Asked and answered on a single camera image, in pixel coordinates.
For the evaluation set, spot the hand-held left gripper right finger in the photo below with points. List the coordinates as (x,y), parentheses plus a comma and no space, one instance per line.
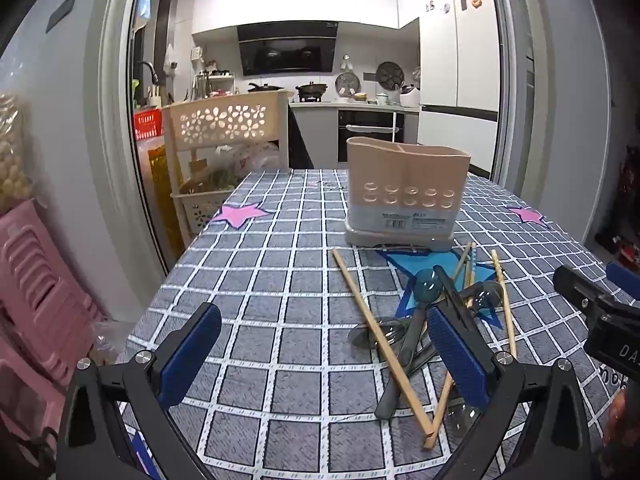
(457,360)

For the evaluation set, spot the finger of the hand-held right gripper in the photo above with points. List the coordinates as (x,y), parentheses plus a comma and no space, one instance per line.
(575,287)
(625,282)

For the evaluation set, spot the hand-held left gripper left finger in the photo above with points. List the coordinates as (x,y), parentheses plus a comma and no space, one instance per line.
(192,355)

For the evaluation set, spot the gold spoon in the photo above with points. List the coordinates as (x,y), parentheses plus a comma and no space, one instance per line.
(462,260)

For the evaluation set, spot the beige plastic utensil holder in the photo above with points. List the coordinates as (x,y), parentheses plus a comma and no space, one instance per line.
(400,175)

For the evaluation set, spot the person's right hand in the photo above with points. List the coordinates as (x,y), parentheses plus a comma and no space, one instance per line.
(622,425)

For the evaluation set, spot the grey checked star tablecloth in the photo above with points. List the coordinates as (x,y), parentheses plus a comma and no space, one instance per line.
(280,310)

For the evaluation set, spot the pink plastic stool stack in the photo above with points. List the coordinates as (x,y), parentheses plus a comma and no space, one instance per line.
(35,285)

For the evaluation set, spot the yellow oil bottle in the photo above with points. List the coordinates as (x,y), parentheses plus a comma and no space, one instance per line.
(160,175)

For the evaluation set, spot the clear plastic bags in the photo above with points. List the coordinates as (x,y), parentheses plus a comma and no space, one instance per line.
(252,157)

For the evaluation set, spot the black built-in oven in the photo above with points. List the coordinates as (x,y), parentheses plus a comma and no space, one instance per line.
(365,145)

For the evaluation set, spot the red plastic basket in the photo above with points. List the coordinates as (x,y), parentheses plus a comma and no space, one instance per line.
(149,124)

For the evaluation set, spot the beige flower cutout storage cart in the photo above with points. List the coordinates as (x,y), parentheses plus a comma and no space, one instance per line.
(220,120)

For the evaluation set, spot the white pole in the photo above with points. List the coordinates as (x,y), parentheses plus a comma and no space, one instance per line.
(394,127)

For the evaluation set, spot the white rice cooker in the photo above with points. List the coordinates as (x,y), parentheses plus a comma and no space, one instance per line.
(410,96)

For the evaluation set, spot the white refrigerator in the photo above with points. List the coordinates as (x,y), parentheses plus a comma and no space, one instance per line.
(450,60)

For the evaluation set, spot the clear bag of pale balls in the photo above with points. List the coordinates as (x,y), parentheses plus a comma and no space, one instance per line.
(12,160)

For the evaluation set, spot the white enamel pot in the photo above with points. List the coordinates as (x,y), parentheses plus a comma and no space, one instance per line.
(382,98)

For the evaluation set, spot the black frying pan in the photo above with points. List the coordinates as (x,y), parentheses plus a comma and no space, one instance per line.
(265,87)

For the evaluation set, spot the round dark baking pan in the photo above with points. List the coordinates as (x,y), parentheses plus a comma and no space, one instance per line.
(390,75)

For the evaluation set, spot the black wok with lid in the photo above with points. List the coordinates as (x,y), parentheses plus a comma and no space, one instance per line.
(312,91)

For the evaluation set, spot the black kitchen faucet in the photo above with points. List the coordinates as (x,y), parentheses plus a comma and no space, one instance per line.
(149,66)

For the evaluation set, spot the white hanging bag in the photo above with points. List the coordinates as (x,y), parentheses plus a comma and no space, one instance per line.
(170,60)

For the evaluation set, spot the round metal steamer rack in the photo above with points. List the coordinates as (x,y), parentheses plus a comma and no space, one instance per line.
(346,84)

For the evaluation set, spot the black range hood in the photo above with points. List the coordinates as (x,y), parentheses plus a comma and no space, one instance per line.
(285,55)

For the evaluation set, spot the dark wall switch panel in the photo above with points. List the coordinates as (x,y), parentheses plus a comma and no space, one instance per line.
(62,10)

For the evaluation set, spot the white wall cabinets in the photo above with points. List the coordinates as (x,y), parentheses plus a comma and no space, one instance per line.
(300,0)

